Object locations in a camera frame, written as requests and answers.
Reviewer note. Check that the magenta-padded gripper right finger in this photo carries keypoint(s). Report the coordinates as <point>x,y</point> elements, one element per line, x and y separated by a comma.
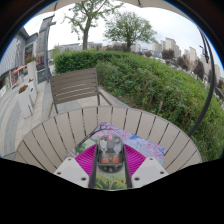
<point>150,170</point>

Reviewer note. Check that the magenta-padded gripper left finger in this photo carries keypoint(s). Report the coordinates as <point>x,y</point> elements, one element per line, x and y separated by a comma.
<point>71,170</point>

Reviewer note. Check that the flower print mouse pad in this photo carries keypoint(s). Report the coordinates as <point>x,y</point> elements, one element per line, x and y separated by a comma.
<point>143,143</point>

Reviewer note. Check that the white planter box with flowers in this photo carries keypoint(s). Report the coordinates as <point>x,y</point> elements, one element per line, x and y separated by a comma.
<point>25,101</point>
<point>31,70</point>

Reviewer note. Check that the brown slatted outdoor chair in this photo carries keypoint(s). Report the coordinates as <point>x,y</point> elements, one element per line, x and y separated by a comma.
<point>75,85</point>

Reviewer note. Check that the dark curved umbrella pole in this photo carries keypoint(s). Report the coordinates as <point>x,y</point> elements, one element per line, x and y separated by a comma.
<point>209,86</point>

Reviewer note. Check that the tall grey sign pillar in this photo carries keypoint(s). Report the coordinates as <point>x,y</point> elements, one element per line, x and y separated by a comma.
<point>41,50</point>

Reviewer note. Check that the dense round-crowned tree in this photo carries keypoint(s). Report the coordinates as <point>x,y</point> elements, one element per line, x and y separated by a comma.
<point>128,28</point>

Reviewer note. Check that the thin-crowned tree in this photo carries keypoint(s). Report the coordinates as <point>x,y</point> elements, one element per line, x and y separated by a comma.
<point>86,20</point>

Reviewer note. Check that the beige umbrella canopy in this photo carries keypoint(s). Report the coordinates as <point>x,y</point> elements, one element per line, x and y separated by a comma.
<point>100,3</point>

